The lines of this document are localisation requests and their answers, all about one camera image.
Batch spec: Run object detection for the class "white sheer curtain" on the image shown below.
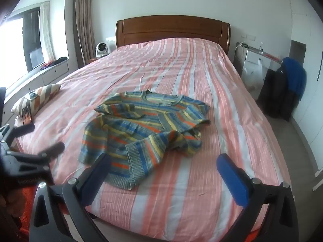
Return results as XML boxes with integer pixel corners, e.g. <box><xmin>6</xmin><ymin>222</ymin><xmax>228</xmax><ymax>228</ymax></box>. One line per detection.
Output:
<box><xmin>39</xmin><ymin>2</ymin><xmax>56</xmax><ymax>62</ymax></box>

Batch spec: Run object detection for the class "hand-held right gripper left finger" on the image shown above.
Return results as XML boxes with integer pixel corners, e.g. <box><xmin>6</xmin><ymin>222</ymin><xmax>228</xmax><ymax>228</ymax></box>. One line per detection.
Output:
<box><xmin>30</xmin><ymin>153</ymin><xmax>113</xmax><ymax>242</ymax></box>

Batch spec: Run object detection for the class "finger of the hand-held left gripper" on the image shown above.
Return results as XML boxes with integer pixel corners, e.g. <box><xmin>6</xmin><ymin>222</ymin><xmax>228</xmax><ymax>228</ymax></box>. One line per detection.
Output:
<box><xmin>9</xmin><ymin>123</ymin><xmax>35</xmax><ymax>142</ymax></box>
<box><xmin>7</xmin><ymin>142</ymin><xmax>65</xmax><ymax>162</ymax></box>

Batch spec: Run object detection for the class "red rug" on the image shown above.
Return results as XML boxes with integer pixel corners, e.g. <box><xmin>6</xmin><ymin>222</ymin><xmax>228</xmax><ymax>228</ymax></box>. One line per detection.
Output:
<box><xmin>14</xmin><ymin>187</ymin><xmax>73</xmax><ymax>235</ymax></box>

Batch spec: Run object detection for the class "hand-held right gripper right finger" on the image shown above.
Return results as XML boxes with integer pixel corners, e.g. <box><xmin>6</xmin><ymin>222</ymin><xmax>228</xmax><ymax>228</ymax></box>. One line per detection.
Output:
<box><xmin>216</xmin><ymin>153</ymin><xmax>299</xmax><ymax>242</ymax></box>

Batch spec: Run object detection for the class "brown curtain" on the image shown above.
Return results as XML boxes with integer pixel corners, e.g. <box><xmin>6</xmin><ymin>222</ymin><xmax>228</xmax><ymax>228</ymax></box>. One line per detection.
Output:
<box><xmin>73</xmin><ymin>0</ymin><xmax>96</xmax><ymax>68</ymax></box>

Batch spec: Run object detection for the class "white cable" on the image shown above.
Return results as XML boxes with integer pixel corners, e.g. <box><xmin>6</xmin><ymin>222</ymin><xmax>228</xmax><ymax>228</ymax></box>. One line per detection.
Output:
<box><xmin>233</xmin><ymin>42</ymin><xmax>247</xmax><ymax>56</ymax></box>

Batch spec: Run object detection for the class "white plastic bag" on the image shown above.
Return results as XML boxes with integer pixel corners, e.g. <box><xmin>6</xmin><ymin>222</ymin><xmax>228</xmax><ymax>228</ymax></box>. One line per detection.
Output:
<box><xmin>241</xmin><ymin>58</ymin><xmax>263</xmax><ymax>90</ymax></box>

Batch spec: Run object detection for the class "black jacket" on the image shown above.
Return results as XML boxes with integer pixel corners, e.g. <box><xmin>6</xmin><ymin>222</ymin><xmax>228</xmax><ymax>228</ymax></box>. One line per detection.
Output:
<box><xmin>257</xmin><ymin>64</ymin><xmax>301</xmax><ymax>122</ymax></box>

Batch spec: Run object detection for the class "striped pillow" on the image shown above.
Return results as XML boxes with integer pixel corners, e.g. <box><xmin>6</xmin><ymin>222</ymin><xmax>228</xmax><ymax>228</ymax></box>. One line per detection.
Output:
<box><xmin>10</xmin><ymin>84</ymin><xmax>62</xmax><ymax>119</ymax></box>

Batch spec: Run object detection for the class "wooden headboard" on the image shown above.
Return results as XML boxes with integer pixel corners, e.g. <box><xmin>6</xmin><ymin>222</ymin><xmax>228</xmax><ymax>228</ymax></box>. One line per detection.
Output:
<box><xmin>115</xmin><ymin>15</ymin><xmax>231</xmax><ymax>56</ymax></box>

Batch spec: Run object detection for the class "white wardrobe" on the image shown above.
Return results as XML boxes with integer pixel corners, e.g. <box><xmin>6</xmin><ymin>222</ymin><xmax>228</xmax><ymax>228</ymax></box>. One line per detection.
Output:
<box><xmin>288</xmin><ymin>0</ymin><xmax>323</xmax><ymax>191</ymax></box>

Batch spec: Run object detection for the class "white window bench cabinet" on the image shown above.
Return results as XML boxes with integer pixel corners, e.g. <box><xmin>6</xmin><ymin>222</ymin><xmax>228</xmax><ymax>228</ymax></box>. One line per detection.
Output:
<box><xmin>0</xmin><ymin>60</ymin><xmax>70</xmax><ymax>126</ymax></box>

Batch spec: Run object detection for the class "striped knit sweater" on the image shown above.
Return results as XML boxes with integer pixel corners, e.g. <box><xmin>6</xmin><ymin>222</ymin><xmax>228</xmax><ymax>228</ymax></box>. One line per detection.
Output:
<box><xmin>78</xmin><ymin>90</ymin><xmax>211</xmax><ymax>191</ymax></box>

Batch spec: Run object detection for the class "white table fan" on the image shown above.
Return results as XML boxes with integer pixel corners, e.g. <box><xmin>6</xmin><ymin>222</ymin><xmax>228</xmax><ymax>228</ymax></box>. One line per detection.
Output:
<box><xmin>95</xmin><ymin>42</ymin><xmax>110</xmax><ymax>57</ymax></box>

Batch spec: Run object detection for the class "blue garment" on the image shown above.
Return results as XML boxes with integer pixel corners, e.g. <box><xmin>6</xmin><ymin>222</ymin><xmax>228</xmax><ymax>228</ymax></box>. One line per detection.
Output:
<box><xmin>281</xmin><ymin>57</ymin><xmax>307</xmax><ymax>102</ymax></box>

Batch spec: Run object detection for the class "black smartphone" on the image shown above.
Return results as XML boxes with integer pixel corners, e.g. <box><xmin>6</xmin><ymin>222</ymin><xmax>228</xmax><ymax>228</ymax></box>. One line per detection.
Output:
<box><xmin>21</xmin><ymin>105</ymin><xmax>33</xmax><ymax>126</ymax></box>

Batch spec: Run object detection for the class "window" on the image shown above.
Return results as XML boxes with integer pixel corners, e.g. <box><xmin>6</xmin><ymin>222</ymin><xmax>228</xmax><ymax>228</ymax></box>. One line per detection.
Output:
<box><xmin>0</xmin><ymin>6</ymin><xmax>46</xmax><ymax>87</ymax></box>

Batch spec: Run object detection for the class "pink striped bed cover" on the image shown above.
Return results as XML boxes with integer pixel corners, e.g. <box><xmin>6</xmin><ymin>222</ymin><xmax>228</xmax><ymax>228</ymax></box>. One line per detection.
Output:
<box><xmin>14</xmin><ymin>37</ymin><xmax>293</xmax><ymax>242</ymax></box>

